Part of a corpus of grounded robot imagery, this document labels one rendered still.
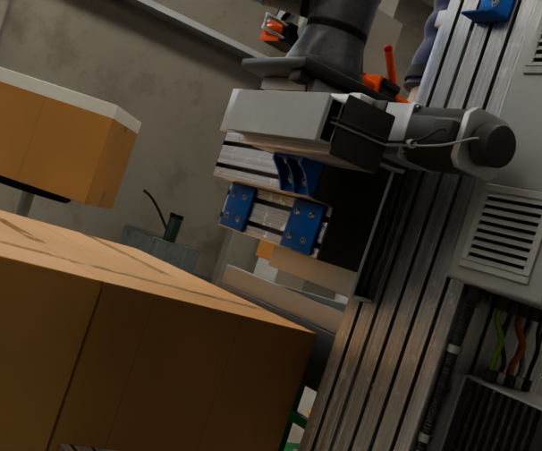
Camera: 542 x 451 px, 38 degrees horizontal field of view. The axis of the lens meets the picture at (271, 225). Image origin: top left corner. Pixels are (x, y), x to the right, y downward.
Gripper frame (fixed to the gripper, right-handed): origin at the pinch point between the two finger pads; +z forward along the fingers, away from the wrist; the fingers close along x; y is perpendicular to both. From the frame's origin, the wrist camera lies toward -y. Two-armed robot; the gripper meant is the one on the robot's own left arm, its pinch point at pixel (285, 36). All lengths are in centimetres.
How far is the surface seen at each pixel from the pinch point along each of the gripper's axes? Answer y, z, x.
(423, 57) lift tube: 50, -15, 1
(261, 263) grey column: 108, 60, 105
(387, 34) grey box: 118, -48, 88
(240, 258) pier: 436, 86, 517
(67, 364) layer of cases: -35, 84, -13
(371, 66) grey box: 116, -33, 88
